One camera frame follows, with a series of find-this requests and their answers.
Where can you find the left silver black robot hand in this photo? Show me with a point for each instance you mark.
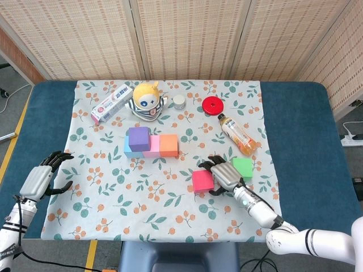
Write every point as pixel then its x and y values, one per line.
pixel 37 181

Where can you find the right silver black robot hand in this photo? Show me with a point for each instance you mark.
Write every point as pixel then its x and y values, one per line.
pixel 225 175

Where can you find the magenta foam cube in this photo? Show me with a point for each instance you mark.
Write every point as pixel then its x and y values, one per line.
pixel 202 181

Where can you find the orange foam cube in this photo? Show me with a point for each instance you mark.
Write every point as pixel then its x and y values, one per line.
pixel 168 144

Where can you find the pink foam cube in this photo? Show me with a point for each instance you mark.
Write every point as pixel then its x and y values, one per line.
pixel 154 150

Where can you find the purple foam cube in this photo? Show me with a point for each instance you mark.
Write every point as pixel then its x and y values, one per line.
pixel 139 139

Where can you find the light blue foam cube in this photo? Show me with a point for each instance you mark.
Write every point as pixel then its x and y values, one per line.
pixel 133 155

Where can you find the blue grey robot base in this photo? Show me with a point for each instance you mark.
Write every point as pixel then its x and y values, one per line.
pixel 178 255

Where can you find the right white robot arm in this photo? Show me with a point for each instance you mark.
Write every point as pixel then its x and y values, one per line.
pixel 326 242

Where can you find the green foam cube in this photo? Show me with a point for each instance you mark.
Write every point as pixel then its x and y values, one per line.
pixel 244 168

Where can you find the orange drink plastic bottle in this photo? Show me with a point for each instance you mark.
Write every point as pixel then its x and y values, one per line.
pixel 238 134

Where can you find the grey metal bar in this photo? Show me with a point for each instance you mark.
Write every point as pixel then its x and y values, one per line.
pixel 8 137

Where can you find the floral fruit print tablecloth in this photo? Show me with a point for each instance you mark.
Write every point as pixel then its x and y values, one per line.
pixel 170 212

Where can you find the red disc with hole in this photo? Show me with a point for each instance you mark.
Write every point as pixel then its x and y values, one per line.
pixel 208 107

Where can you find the small white jar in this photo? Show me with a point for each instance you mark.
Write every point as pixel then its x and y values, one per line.
pixel 179 102

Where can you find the teal padded table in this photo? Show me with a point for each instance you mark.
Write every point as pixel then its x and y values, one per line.
pixel 297 113

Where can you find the white toothpaste box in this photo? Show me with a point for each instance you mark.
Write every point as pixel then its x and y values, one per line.
pixel 112 105

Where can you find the yellow plush toy striped shirt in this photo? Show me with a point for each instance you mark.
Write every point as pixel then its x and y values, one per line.
pixel 146 100

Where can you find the white power strip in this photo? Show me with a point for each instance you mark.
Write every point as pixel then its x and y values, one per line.
pixel 351 140

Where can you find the bamboo folding screen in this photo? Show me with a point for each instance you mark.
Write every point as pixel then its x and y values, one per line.
pixel 184 42

